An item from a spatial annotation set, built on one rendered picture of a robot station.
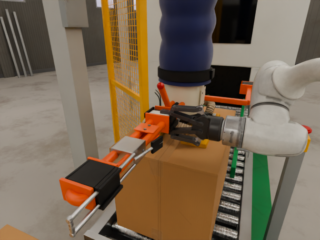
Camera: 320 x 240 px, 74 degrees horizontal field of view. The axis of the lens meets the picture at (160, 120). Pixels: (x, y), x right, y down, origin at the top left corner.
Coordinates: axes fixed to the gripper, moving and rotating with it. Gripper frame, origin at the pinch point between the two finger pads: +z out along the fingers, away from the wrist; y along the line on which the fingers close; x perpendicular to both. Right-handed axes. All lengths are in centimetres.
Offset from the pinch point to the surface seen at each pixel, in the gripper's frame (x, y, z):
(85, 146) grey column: 58, 61, 92
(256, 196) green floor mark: 119, 118, -49
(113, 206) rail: 9, 58, 31
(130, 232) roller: 2, 63, 17
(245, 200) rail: 41, 59, -34
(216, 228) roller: 21, 64, -21
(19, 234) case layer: -19, 63, 67
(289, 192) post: 45, 50, -53
